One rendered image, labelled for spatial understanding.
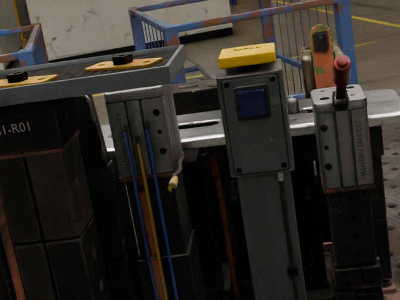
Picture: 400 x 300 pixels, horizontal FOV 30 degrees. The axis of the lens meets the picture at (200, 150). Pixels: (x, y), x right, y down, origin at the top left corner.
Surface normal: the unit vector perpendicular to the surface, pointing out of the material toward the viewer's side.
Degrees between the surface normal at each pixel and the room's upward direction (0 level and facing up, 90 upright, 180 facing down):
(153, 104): 90
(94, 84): 90
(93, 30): 90
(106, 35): 90
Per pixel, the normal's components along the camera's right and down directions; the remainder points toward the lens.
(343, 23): 0.21, 0.24
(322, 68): -0.12, 0.09
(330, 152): -0.09, 0.29
